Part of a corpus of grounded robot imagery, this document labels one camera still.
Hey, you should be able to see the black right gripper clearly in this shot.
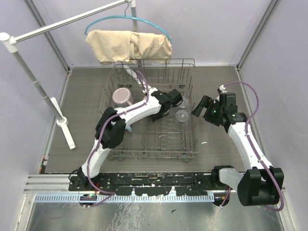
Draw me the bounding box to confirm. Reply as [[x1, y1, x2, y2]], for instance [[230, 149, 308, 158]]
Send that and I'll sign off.
[[192, 95, 224, 127]]

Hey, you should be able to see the clear faceted glass cup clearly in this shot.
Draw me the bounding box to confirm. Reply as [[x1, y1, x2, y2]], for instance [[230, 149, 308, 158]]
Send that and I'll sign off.
[[178, 96, 190, 110]]

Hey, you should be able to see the blue ceramic mug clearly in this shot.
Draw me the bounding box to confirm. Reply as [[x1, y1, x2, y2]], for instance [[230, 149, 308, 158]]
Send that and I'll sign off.
[[115, 107, 132, 132]]

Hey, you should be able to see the lilac ceramic mug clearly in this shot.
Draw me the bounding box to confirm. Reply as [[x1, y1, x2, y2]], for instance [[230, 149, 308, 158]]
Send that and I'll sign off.
[[112, 88, 134, 107]]

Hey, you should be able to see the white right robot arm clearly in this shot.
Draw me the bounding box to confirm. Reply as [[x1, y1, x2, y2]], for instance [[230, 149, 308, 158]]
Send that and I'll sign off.
[[192, 92, 284, 210]]

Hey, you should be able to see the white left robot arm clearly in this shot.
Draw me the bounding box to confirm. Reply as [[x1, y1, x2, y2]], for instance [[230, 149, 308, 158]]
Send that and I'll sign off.
[[77, 88, 182, 191]]

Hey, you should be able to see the beige cloth on hanger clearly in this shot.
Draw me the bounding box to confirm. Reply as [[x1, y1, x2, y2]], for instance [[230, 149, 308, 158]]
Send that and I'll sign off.
[[86, 29, 173, 65]]

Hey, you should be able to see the teal clothes hanger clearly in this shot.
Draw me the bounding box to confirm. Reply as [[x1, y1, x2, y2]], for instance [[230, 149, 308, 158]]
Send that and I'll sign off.
[[83, 2, 173, 44]]

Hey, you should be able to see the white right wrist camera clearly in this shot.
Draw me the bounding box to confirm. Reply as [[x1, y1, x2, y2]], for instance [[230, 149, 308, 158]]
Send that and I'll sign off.
[[216, 85, 227, 101]]

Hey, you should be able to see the grey wire dish rack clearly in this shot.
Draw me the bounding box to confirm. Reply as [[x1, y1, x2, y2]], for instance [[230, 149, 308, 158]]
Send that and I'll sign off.
[[100, 58, 199, 162]]

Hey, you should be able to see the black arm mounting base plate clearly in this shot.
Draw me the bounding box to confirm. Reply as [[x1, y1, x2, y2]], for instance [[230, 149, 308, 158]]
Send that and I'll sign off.
[[68, 172, 228, 196]]

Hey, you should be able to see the white clothes rail stand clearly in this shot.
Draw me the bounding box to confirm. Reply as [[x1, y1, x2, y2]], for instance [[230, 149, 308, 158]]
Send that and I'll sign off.
[[0, 0, 136, 149]]

